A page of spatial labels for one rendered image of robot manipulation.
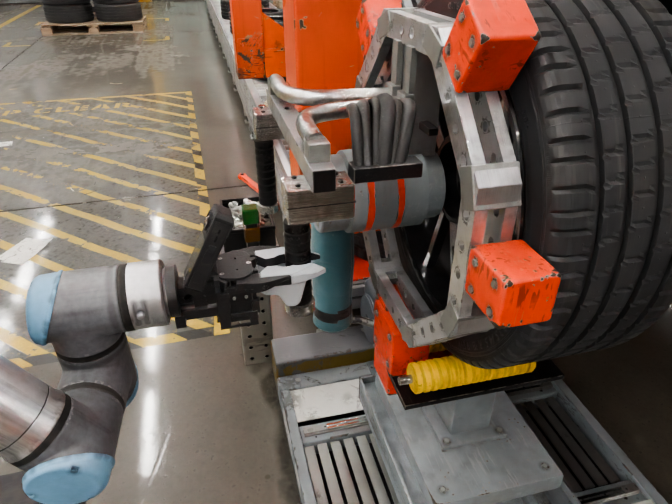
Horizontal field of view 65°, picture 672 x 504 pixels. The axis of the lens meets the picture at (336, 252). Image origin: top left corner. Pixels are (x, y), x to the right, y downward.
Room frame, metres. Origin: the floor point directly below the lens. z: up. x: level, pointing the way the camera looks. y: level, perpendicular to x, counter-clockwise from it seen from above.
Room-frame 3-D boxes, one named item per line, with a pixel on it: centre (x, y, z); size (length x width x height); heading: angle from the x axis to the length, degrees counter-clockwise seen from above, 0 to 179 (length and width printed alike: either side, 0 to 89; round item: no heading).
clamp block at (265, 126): (0.97, 0.11, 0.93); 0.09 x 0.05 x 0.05; 104
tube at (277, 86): (0.92, 0.01, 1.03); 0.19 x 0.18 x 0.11; 104
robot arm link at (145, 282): (0.58, 0.25, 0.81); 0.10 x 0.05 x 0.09; 14
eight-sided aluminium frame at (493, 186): (0.85, -0.13, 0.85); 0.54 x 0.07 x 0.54; 14
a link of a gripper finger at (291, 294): (0.60, 0.06, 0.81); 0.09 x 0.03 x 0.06; 96
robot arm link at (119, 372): (0.56, 0.34, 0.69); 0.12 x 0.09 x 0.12; 9
